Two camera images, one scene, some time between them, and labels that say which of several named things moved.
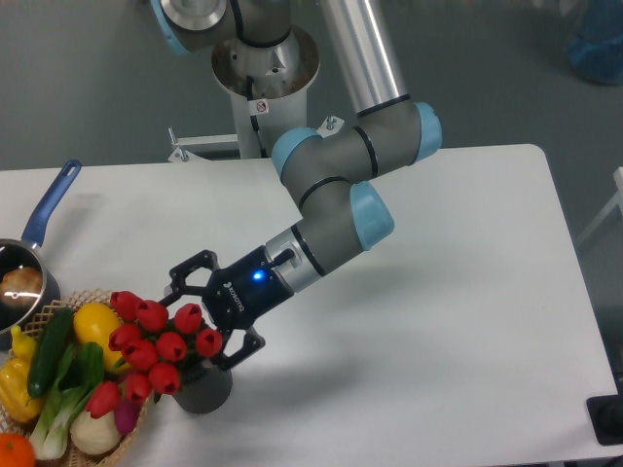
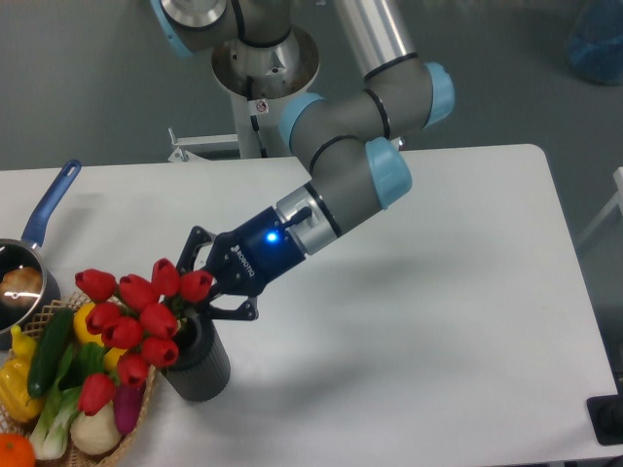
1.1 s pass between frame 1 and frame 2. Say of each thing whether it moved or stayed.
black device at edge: stayed
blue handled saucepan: stayed
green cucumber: stayed
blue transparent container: stayed
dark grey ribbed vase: moved
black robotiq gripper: moved
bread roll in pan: stayed
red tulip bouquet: moved
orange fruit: stayed
